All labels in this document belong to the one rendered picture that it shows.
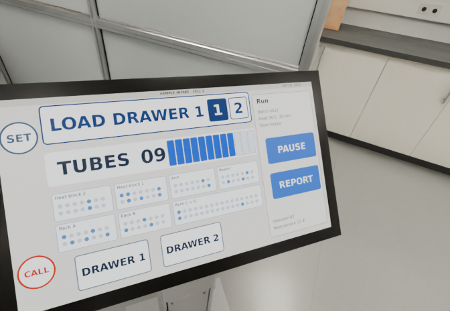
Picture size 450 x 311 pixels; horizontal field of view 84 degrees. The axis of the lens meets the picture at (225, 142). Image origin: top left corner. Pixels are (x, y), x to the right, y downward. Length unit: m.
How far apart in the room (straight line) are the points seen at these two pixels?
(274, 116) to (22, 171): 0.37
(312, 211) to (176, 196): 0.24
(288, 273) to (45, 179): 1.37
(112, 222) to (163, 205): 0.07
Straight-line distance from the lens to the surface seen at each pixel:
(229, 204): 0.41
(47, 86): 0.41
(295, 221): 0.48
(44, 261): 0.42
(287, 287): 1.55
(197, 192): 0.40
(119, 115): 0.39
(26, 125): 0.41
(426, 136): 2.62
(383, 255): 1.91
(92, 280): 0.42
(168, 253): 0.41
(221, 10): 1.05
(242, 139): 0.41
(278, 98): 0.46
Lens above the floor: 1.36
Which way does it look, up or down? 37 degrees down
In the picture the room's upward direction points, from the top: 7 degrees clockwise
